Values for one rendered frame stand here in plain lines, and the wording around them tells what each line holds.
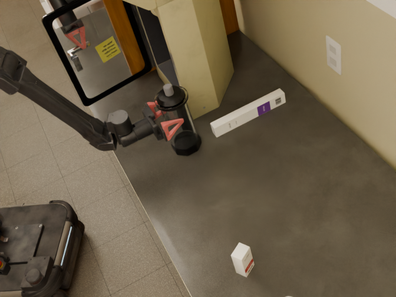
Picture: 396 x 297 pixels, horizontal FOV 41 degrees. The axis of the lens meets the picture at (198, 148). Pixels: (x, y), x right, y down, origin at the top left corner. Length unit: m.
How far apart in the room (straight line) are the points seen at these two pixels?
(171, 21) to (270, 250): 0.74
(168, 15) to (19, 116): 2.41
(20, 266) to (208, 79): 1.37
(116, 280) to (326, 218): 1.44
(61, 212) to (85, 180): 0.48
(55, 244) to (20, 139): 1.22
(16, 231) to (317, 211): 1.69
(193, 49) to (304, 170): 0.52
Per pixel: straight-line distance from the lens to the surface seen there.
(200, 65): 1.80
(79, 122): 1.65
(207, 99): 1.90
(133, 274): 2.74
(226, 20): 2.24
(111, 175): 3.19
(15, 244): 2.78
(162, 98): 1.67
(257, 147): 1.77
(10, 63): 1.55
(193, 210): 1.65
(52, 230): 2.76
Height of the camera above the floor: 2.23
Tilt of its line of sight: 45 degrees down
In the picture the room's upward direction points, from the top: 18 degrees counter-clockwise
